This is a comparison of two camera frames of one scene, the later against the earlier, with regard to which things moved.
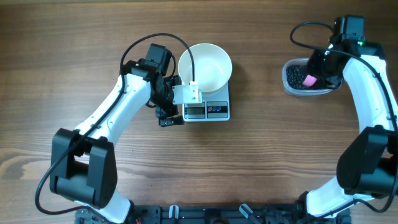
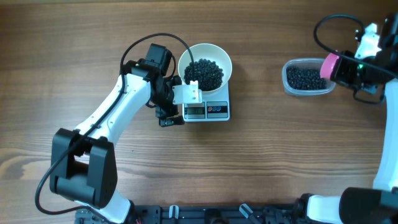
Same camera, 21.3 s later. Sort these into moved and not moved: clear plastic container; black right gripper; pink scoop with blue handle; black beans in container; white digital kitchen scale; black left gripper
Moved: pink scoop with blue handle; black right gripper
Not moved: black beans in container; clear plastic container; white digital kitchen scale; black left gripper
